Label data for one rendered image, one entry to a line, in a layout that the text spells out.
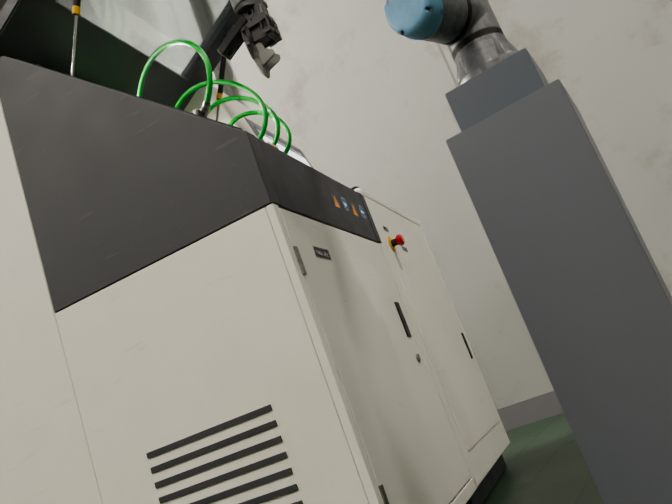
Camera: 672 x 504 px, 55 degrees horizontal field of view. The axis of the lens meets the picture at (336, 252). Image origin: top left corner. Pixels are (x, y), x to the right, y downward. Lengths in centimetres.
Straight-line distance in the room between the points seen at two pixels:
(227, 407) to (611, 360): 71
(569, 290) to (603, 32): 271
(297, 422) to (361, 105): 312
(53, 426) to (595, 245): 117
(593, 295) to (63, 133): 118
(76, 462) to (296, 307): 60
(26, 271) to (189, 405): 53
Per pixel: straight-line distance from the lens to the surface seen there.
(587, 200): 126
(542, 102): 131
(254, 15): 187
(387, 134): 404
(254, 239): 128
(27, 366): 163
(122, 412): 146
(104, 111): 157
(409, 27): 137
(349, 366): 129
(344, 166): 413
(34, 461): 163
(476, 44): 144
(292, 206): 136
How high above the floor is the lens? 36
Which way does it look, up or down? 14 degrees up
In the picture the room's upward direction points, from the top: 20 degrees counter-clockwise
